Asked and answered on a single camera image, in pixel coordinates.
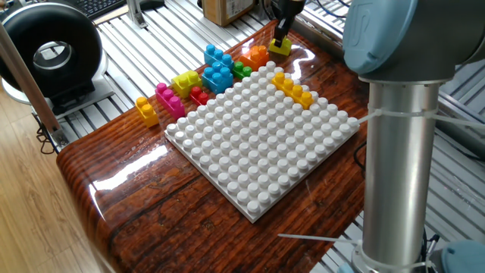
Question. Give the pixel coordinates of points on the blue three-stud long block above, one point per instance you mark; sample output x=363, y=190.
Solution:
x=216, y=56

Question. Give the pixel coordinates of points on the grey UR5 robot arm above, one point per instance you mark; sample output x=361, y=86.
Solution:
x=401, y=151

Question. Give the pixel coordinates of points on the red two-stud block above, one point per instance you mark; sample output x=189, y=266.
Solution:
x=199, y=96

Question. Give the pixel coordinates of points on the glossy wood-grain board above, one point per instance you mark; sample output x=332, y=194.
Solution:
x=170, y=227

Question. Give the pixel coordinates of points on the yellow four-stud long block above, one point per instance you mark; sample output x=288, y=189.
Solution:
x=293, y=91

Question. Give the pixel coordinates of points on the green two-stud block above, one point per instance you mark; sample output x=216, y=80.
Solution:
x=242, y=72

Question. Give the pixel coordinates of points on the yellow two-stud block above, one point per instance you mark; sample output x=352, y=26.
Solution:
x=148, y=113

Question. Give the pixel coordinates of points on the white studded baseplate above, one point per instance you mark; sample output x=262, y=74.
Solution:
x=261, y=149

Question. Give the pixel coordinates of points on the blue four-stud square block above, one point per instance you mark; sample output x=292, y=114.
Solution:
x=216, y=81

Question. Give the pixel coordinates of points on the black keyboard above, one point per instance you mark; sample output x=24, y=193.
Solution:
x=98, y=7

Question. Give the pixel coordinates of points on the lime single-stud small block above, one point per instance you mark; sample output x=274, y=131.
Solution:
x=284, y=50

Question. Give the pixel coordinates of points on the pink three-stud block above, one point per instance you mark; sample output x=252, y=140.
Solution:
x=170, y=102

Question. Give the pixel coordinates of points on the slanted aluminium profile post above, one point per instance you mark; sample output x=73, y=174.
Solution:
x=34, y=95

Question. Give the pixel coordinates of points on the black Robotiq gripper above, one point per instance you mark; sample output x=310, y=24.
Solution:
x=290, y=7

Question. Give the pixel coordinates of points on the lime curved two-stud block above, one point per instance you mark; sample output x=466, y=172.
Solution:
x=185, y=85

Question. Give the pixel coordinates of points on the orange four-stud block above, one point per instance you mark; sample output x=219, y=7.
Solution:
x=254, y=58

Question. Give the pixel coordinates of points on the upright aluminium bracket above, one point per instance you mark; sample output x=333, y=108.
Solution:
x=134, y=15

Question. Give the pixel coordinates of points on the labelled cardboard box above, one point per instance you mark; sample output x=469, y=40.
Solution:
x=227, y=11

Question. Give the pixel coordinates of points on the white zip tie on tube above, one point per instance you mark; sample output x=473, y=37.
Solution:
x=401, y=113

